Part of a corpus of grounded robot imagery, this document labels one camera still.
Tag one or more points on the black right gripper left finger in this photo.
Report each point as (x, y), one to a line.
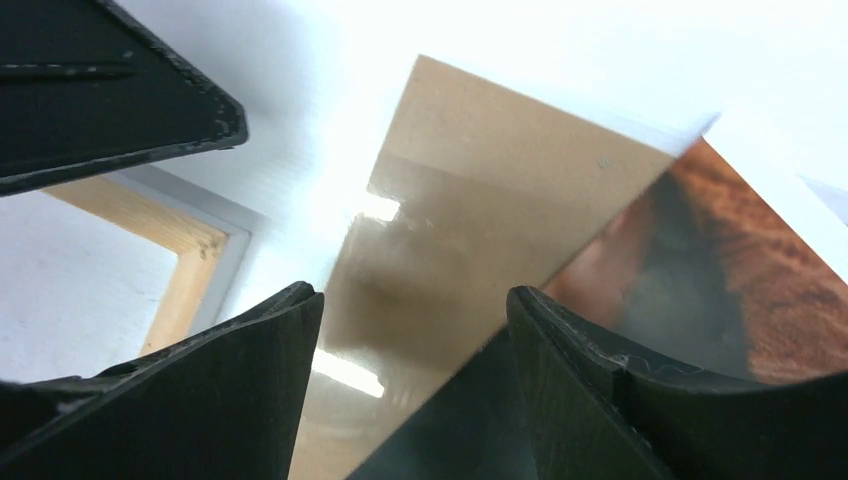
(222, 404)

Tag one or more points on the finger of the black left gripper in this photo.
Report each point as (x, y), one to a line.
(86, 89)

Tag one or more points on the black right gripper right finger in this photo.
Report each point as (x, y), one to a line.
(600, 406)

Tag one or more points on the white wooden picture frame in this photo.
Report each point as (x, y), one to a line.
(208, 234)

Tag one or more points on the glossy photo print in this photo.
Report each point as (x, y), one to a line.
(698, 268)

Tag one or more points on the brown cardboard backing board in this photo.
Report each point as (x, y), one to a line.
(476, 189)

